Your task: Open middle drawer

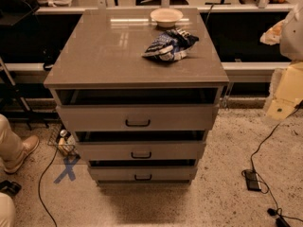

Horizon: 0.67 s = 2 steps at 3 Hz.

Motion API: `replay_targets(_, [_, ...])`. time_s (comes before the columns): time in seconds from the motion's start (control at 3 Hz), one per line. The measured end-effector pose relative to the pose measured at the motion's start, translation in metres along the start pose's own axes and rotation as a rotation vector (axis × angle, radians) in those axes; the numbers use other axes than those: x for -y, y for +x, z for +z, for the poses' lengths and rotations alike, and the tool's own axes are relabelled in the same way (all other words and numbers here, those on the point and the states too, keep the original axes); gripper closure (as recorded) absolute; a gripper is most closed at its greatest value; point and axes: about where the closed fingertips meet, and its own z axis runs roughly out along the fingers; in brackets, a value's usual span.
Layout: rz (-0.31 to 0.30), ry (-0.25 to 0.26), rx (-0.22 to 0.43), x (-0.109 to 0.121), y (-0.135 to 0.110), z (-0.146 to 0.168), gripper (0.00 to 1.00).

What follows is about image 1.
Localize blue tape cross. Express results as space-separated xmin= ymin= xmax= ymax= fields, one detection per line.
xmin=54 ymin=156 xmax=80 ymax=183

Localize blue white chip bag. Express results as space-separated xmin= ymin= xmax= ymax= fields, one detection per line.
xmin=142 ymin=27 xmax=199 ymax=61

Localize grey drawer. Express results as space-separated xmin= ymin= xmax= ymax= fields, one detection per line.
xmin=57 ymin=105 xmax=218 ymax=131
xmin=76 ymin=142 xmax=205 ymax=161
xmin=88 ymin=166 xmax=197 ymax=182

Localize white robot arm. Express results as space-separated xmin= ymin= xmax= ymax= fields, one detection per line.
xmin=260 ymin=3 xmax=303 ymax=121

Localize beige trouser leg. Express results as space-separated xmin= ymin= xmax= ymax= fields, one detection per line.
xmin=0 ymin=114 xmax=24 ymax=173

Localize grey bottom drawer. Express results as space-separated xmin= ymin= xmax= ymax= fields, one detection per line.
xmin=88 ymin=166 xmax=197 ymax=182

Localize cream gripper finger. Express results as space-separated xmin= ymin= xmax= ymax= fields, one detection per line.
xmin=264 ymin=61 xmax=303 ymax=121

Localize wire basket with items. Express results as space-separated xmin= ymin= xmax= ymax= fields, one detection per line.
xmin=47 ymin=124 xmax=78 ymax=157

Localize beige trouser knee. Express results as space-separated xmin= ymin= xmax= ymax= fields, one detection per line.
xmin=0 ymin=193 xmax=16 ymax=227

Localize black floor cable left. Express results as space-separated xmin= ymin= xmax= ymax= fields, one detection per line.
xmin=37 ymin=146 xmax=60 ymax=227

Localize grey top drawer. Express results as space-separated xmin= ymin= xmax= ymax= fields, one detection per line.
xmin=57 ymin=105 xmax=218 ymax=131

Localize black object near knee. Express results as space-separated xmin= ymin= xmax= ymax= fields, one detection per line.
xmin=0 ymin=180 xmax=22 ymax=197

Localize black power adapter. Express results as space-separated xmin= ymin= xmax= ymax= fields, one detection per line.
xmin=244 ymin=170 xmax=261 ymax=191

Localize grey drawer cabinet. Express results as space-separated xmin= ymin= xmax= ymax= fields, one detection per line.
xmin=45 ymin=9 xmax=228 ymax=183

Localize white bowl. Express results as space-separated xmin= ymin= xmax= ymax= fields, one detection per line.
xmin=151 ymin=8 xmax=183 ymax=28

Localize black floor cable right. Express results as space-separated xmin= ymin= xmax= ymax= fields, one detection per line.
xmin=241 ymin=99 xmax=303 ymax=227

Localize black stand legs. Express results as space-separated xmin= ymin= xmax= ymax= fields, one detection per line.
xmin=0 ymin=57 xmax=48 ymax=129

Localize black floor cable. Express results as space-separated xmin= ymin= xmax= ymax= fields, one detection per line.
xmin=37 ymin=146 xmax=60 ymax=227
xmin=241 ymin=99 xmax=303 ymax=227

